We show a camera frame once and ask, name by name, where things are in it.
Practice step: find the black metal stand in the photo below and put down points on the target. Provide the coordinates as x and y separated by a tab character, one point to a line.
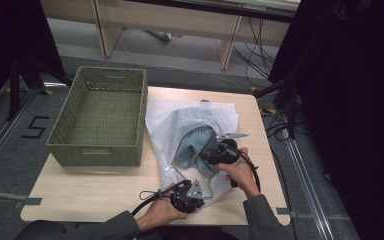
14	90
291	110

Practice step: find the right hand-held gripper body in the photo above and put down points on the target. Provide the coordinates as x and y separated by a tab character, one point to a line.
225	153

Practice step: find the black curtain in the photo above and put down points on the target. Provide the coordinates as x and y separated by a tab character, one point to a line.
353	100

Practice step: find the person's left hand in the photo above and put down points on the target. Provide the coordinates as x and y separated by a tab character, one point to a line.
160	213

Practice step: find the green woven basket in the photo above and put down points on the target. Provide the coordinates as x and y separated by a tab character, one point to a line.
70	155

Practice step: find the person's right hand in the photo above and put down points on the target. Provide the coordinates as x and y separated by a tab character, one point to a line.
241	173

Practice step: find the white mesh laundry bag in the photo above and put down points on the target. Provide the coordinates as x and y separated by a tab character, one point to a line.
161	126

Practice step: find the light wooden desk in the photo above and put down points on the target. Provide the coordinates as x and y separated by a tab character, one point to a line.
166	20

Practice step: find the blue denim jeans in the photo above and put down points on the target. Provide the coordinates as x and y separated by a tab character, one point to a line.
191	146

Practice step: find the grey tape strip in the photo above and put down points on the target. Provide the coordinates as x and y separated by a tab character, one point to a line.
28	201
285	211

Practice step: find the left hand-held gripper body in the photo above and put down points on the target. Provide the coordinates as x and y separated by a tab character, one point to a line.
185	200

